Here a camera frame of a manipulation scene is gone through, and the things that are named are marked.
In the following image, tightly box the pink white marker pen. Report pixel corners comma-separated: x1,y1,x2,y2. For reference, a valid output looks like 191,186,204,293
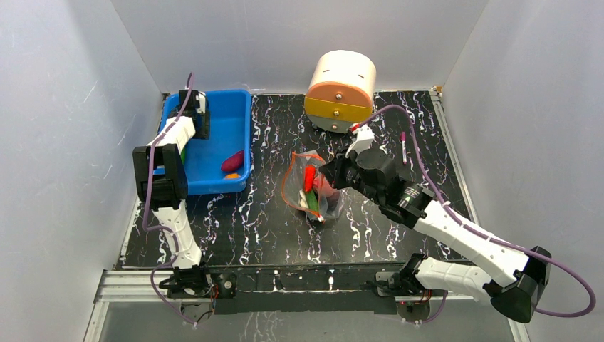
400,131,407,165

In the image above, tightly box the blue plastic bin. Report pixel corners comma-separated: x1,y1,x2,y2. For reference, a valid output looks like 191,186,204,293
153,89,252,197

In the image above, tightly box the orange bumpy food piece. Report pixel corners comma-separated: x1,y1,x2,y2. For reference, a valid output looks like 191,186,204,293
224,172,240,180

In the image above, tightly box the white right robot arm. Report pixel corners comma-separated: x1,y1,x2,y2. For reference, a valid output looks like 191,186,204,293
319,150,550,323

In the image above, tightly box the red chili pepper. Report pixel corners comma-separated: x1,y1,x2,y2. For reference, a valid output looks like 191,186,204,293
303,165,316,192

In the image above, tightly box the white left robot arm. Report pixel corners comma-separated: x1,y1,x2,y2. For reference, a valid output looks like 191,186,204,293
132,87,213,297

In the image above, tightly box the long green chili pepper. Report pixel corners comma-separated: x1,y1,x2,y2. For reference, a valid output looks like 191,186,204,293
180,147,186,165

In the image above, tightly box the white garlic piece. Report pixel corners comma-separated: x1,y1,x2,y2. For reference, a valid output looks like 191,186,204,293
298,190,309,209

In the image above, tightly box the round drawer cabinet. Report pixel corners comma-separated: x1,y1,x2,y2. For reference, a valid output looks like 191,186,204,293
304,50,376,133

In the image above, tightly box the aluminium frame rail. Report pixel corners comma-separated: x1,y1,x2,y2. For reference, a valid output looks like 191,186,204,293
429,85,530,342

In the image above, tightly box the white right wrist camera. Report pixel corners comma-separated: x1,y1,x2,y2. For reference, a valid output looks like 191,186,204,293
345,123,375,157

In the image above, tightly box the peach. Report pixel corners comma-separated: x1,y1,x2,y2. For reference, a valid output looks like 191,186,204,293
313,175,338,197

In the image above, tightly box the clear zip top bag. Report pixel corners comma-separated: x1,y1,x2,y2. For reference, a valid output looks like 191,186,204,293
281,150,343,222

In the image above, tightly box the black base bar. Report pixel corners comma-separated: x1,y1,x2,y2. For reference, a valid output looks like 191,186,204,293
209,263,427,315

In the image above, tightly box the short green pepper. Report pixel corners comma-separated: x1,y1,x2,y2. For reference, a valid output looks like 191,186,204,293
305,190,321,217

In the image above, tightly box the purple sweet potato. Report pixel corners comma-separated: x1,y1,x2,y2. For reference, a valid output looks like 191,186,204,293
221,150,245,174

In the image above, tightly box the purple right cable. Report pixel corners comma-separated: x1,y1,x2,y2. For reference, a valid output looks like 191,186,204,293
351,104,596,318

